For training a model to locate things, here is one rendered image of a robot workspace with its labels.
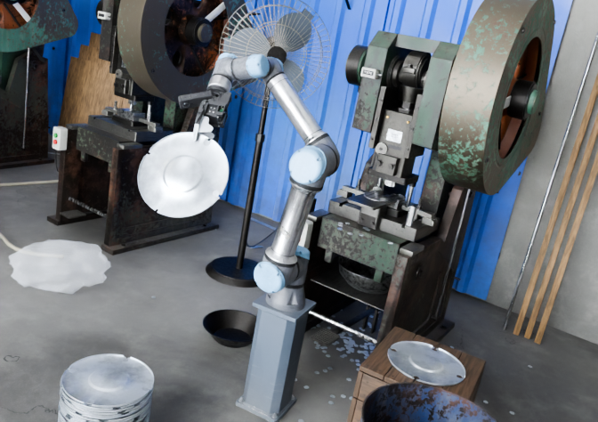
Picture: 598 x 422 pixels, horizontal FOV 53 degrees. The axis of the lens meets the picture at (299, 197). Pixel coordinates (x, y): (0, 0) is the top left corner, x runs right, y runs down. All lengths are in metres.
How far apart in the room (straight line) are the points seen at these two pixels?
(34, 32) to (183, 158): 3.15
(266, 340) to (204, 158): 0.77
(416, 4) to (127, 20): 1.80
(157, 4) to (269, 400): 2.00
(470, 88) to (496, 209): 1.71
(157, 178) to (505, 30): 1.32
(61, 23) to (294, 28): 2.39
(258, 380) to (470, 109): 1.29
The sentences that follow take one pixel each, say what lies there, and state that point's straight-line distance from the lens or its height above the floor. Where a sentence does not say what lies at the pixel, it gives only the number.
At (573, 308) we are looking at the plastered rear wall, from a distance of 3.94.
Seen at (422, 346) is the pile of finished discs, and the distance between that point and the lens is 2.45.
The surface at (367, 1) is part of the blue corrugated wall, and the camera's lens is 4.12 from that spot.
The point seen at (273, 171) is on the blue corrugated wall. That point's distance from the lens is 4.52.
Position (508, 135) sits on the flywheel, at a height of 1.15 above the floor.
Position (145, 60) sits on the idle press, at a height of 1.15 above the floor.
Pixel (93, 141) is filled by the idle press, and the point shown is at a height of 0.59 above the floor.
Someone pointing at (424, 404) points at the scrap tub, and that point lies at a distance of 1.99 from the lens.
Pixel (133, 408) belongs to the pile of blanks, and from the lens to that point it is 2.05.
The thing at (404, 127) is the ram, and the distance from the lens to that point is 2.69.
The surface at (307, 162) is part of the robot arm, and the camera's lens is 1.91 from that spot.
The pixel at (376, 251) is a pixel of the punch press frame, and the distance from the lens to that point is 2.65.
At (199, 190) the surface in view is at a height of 0.92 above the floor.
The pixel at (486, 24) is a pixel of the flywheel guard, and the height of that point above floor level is 1.58.
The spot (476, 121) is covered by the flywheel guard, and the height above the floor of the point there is 1.24.
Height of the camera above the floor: 1.45
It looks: 16 degrees down
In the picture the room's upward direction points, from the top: 10 degrees clockwise
